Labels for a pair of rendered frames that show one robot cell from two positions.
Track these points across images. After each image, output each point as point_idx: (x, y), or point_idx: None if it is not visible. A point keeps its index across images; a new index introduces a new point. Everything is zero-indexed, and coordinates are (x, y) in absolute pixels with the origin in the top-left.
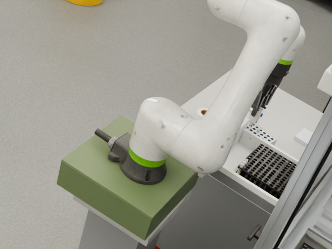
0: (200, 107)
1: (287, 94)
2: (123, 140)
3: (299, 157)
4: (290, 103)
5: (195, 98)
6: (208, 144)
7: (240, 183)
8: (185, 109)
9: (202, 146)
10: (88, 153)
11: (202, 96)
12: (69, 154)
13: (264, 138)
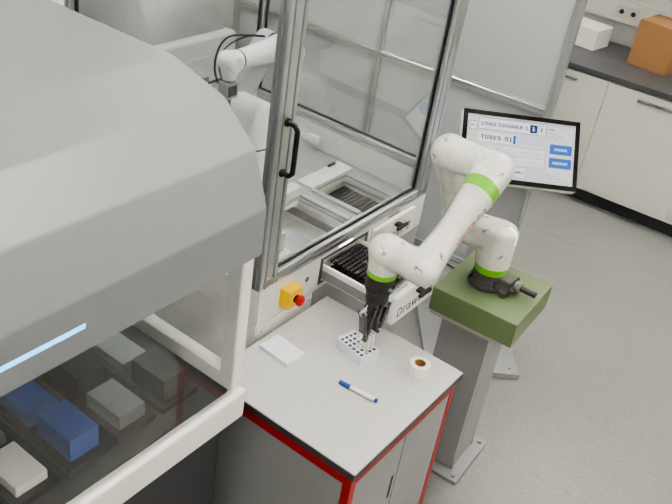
0: (426, 369)
1: (284, 424)
2: (513, 277)
3: (306, 335)
4: (288, 407)
5: (425, 403)
6: None
7: None
8: (438, 385)
9: None
10: (534, 289)
11: (416, 407)
12: (548, 288)
13: (352, 339)
